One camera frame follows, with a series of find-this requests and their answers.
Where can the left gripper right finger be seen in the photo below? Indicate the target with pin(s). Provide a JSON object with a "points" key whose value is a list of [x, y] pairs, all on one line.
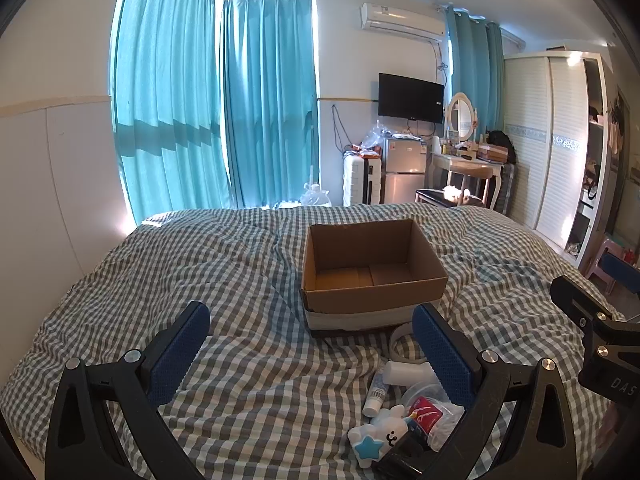
{"points": [[539, 442]]}

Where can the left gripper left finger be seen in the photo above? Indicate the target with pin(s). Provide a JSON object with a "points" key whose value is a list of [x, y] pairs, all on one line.
{"points": [[82, 440]]}

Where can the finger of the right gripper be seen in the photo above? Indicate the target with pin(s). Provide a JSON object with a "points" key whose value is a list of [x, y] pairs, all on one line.
{"points": [[582, 309]]}

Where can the clear floss pick jar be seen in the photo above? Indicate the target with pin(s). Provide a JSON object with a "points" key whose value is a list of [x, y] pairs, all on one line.
{"points": [[429, 409]]}

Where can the white plug-in night light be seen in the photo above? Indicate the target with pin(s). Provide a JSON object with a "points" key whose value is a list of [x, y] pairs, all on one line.
{"points": [[404, 374]]}

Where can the black round case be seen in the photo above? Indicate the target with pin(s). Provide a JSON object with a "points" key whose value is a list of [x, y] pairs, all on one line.
{"points": [[402, 461]]}

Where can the small white tube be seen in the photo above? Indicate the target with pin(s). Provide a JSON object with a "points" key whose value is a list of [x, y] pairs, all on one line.
{"points": [[376, 395]]}

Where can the white plush toy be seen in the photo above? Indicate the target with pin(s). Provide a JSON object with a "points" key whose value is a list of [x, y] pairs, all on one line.
{"points": [[372, 441]]}

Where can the brown cardboard box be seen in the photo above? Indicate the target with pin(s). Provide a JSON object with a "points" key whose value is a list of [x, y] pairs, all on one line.
{"points": [[366, 276]]}

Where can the pink plastic stool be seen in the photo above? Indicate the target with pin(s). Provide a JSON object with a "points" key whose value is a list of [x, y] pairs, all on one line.
{"points": [[607, 245]]}

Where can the checkered grey bed quilt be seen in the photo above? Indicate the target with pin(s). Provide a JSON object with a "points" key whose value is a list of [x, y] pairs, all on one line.
{"points": [[265, 398]]}

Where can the black cushioned stool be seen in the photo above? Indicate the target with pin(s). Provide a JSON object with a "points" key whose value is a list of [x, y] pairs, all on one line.
{"points": [[437, 198]]}

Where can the white dressing table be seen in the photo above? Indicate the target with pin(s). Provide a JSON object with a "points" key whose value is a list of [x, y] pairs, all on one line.
{"points": [[469, 168]]}

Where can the black bag on table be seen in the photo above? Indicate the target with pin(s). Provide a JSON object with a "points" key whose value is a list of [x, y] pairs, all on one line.
{"points": [[499, 138]]}

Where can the white sliding wardrobe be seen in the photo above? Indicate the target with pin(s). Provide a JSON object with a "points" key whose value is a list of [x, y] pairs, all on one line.
{"points": [[556, 116]]}

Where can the white oval vanity mirror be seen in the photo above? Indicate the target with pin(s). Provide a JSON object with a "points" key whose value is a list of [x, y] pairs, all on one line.
{"points": [[460, 118]]}

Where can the silver mini fridge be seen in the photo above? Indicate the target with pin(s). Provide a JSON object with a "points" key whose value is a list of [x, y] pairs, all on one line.
{"points": [[404, 168]]}

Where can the white suitcase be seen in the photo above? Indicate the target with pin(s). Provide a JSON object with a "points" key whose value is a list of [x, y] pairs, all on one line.
{"points": [[362, 179]]}

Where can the large teal window curtain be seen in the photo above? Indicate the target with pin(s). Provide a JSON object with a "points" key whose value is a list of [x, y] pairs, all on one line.
{"points": [[166, 106]]}

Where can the right teal curtain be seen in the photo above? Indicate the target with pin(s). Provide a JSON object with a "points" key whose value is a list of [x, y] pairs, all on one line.
{"points": [[477, 59]]}

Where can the middle teal curtain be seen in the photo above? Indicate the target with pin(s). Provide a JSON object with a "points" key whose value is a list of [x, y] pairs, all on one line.
{"points": [[270, 99]]}

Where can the black wall television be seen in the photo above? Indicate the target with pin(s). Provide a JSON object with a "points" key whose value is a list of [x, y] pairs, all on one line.
{"points": [[410, 98]]}

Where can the white wall air conditioner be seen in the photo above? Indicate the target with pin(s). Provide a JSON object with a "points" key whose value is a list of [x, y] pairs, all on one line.
{"points": [[429, 27]]}

